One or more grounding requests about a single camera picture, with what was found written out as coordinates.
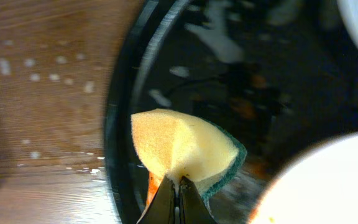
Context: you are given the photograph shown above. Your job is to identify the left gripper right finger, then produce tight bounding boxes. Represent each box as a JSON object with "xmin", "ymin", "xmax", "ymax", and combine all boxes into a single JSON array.
[{"xmin": 178, "ymin": 176, "xmax": 217, "ymax": 224}]

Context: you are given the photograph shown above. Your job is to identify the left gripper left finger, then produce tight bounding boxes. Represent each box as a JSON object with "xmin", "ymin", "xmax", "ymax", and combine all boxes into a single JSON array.
[{"xmin": 137, "ymin": 176, "xmax": 176, "ymax": 224}]

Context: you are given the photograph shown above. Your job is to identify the yellow sponge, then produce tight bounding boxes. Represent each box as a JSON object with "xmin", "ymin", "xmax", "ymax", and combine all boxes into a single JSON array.
[{"xmin": 131, "ymin": 109, "xmax": 247, "ymax": 205}]

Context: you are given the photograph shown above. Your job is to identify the pinkish white plate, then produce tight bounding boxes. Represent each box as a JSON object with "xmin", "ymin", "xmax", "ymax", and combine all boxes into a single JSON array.
[{"xmin": 249, "ymin": 132, "xmax": 358, "ymax": 224}]

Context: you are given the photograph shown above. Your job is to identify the round black tray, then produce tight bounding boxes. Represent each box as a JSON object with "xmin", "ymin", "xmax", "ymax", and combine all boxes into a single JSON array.
[{"xmin": 104, "ymin": 1, "xmax": 358, "ymax": 223}]

